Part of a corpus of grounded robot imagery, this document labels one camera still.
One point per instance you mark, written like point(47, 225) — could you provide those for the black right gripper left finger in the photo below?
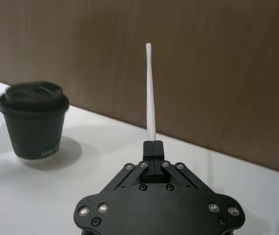
point(148, 149)

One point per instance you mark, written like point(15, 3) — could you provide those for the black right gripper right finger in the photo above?
point(158, 149)

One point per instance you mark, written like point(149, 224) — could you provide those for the black paper cup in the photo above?
point(35, 137)

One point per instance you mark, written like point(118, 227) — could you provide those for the black plastic cup lid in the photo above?
point(31, 98)

